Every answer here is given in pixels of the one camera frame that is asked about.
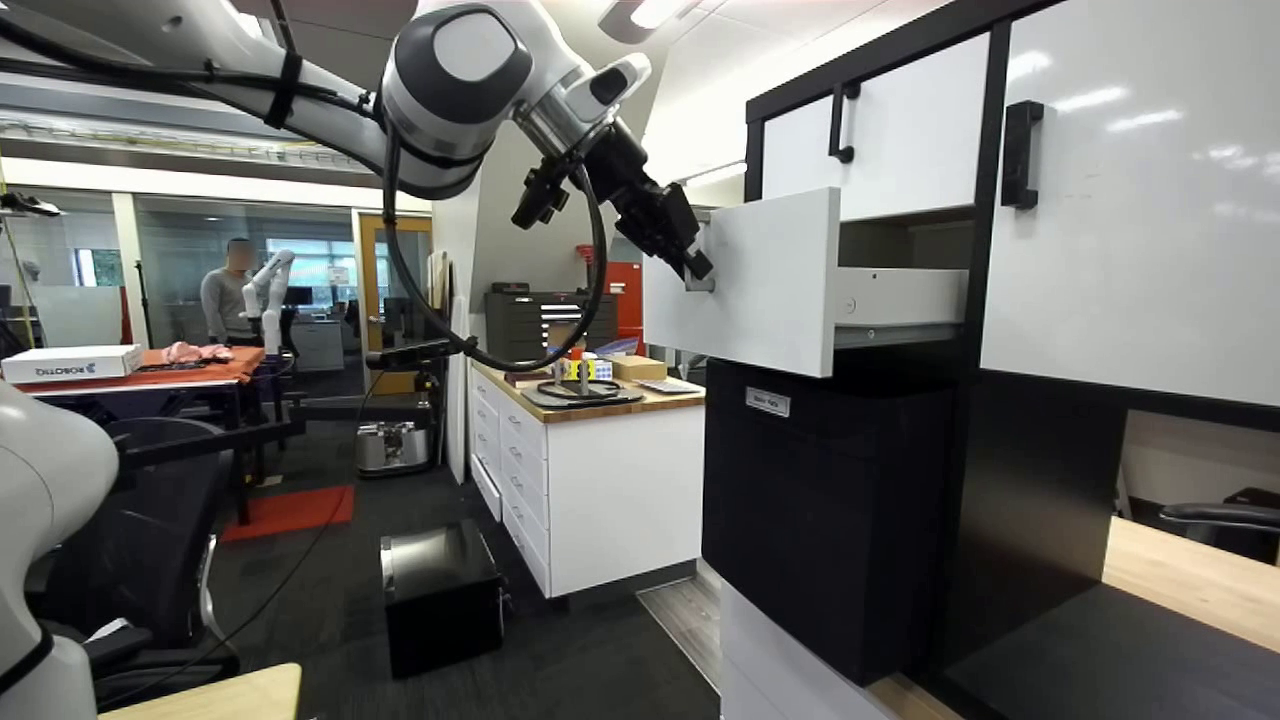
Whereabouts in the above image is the black office chair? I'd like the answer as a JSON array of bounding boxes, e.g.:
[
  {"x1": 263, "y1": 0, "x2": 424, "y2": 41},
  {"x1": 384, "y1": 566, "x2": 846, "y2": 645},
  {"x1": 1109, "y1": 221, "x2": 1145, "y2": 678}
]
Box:
[{"x1": 35, "y1": 411, "x2": 249, "y2": 712}]

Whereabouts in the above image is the short black door handle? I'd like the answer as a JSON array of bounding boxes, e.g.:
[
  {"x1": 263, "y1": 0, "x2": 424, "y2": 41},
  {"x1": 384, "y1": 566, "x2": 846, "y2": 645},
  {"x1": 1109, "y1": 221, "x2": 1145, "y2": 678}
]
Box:
[{"x1": 823, "y1": 81, "x2": 864, "y2": 166}]

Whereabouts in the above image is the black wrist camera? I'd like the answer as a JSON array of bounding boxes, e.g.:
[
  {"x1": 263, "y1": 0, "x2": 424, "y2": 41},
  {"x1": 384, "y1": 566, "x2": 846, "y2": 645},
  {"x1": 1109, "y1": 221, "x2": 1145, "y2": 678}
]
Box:
[{"x1": 508, "y1": 155, "x2": 578, "y2": 230}]

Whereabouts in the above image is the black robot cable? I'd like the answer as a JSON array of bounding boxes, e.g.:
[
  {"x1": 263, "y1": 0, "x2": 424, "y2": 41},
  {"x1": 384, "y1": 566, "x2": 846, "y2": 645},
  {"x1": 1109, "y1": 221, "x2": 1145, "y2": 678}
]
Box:
[{"x1": 374, "y1": 124, "x2": 616, "y2": 378}]

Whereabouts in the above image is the black lower cabinet front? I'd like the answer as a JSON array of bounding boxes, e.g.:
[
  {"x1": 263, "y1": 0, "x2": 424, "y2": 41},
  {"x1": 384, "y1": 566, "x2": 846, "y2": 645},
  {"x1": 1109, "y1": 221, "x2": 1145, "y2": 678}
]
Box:
[{"x1": 699, "y1": 357, "x2": 965, "y2": 693}]

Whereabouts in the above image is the metal bucket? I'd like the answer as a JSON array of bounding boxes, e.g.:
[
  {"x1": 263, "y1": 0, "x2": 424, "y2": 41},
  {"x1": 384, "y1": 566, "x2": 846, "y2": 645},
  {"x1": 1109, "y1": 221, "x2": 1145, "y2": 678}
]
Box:
[{"x1": 353, "y1": 416, "x2": 436, "y2": 480}]

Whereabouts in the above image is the white label sticker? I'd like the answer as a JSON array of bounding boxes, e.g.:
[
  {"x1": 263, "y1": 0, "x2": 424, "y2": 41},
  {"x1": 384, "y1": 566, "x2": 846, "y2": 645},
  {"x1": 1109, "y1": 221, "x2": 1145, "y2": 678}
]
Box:
[{"x1": 741, "y1": 382, "x2": 796, "y2": 423}]

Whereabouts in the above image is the white drawer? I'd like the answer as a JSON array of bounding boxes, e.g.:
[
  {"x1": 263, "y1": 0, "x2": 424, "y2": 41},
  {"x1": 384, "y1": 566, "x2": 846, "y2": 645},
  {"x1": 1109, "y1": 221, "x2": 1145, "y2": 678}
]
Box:
[{"x1": 640, "y1": 182, "x2": 974, "y2": 382}]

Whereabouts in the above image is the small cardboard box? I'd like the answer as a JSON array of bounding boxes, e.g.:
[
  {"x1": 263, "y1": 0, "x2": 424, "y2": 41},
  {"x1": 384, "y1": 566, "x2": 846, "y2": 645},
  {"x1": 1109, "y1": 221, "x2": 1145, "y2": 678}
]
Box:
[{"x1": 609, "y1": 347, "x2": 670, "y2": 387}]

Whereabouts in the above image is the large white cabinet door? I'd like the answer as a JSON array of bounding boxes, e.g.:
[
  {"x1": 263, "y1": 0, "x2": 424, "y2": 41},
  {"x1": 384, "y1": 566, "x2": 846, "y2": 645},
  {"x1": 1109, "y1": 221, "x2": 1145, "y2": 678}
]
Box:
[{"x1": 974, "y1": 0, "x2": 1280, "y2": 411}]

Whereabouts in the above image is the small white cabinet door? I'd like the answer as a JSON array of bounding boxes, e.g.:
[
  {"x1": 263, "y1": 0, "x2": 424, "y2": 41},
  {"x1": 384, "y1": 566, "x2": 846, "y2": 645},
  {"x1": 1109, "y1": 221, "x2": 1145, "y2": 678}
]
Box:
[{"x1": 754, "y1": 28, "x2": 995, "y2": 229}]

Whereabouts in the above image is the white black cabinet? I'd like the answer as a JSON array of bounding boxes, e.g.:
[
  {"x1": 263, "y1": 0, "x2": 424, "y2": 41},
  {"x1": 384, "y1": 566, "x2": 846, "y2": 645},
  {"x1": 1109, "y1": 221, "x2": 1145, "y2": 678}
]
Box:
[{"x1": 741, "y1": 0, "x2": 1280, "y2": 702}]

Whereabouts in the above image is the black box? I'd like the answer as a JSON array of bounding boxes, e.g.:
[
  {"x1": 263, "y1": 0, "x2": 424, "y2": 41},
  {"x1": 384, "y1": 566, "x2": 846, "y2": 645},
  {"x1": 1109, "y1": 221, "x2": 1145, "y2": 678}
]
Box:
[{"x1": 370, "y1": 516, "x2": 511, "y2": 684}]

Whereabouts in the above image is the light wooden table corner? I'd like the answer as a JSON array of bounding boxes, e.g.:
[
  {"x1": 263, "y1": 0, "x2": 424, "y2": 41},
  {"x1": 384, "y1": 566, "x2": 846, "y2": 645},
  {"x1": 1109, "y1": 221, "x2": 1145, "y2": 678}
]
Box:
[{"x1": 95, "y1": 659, "x2": 307, "y2": 720}]

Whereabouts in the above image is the person in grey shirt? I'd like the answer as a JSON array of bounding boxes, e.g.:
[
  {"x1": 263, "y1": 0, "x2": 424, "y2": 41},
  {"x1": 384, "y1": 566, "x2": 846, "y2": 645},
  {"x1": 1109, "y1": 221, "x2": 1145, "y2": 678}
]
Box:
[{"x1": 195, "y1": 230, "x2": 266, "y2": 347}]

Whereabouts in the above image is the red floor mat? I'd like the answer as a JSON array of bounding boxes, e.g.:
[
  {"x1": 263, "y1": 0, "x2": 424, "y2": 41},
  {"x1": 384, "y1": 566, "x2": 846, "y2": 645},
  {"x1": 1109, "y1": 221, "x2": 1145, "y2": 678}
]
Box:
[{"x1": 216, "y1": 480, "x2": 358, "y2": 548}]

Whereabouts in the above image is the flat white box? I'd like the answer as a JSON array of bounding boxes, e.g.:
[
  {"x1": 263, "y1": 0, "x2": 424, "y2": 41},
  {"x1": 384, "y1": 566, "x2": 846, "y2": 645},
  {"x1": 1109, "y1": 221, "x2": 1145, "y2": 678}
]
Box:
[{"x1": 0, "y1": 338, "x2": 146, "y2": 391}]

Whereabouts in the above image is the black tool chest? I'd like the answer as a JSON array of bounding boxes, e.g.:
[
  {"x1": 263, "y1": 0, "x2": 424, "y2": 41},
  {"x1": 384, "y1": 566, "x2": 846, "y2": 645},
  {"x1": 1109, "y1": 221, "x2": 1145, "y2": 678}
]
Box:
[{"x1": 478, "y1": 279, "x2": 591, "y2": 369}]

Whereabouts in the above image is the long black door handle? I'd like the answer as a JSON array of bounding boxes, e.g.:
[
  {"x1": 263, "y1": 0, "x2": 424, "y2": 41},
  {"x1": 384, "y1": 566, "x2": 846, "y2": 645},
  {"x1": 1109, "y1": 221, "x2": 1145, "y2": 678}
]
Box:
[{"x1": 1001, "y1": 95, "x2": 1050, "y2": 217}]

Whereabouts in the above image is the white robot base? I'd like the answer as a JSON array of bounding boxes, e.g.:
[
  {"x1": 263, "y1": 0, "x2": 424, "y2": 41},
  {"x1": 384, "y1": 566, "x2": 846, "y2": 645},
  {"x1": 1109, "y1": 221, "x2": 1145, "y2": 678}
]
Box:
[{"x1": 0, "y1": 378, "x2": 126, "y2": 720}]

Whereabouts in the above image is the table with red cover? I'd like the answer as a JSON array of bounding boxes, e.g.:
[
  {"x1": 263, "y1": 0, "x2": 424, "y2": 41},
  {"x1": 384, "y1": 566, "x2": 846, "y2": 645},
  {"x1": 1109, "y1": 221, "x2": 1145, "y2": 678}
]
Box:
[{"x1": 10, "y1": 338, "x2": 296, "y2": 526}]

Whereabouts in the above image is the white island cabinet wood top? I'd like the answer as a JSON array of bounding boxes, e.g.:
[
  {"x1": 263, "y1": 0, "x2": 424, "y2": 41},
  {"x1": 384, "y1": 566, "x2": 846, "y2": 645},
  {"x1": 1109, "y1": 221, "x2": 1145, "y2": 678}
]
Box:
[{"x1": 463, "y1": 357, "x2": 712, "y2": 603}]

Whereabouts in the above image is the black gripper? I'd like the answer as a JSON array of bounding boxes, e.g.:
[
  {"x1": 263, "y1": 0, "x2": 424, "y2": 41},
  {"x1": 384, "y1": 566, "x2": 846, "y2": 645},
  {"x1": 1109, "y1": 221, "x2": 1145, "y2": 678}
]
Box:
[{"x1": 578, "y1": 116, "x2": 719, "y2": 289}]

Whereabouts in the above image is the red cabinet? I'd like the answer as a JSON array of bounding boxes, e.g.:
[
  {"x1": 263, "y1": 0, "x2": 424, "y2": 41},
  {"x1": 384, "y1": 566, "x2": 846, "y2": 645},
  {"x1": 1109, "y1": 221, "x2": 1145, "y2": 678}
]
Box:
[{"x1": 573, "y1": 244, "x2": 649, "y2": 358}]

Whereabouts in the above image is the red yellow small object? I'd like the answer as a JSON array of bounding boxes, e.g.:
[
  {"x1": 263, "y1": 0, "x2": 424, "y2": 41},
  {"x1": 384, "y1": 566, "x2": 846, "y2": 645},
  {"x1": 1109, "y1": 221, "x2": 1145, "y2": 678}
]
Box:
[{"x1": 555, "y1": 344, "x2": 598, "y2": 387}]

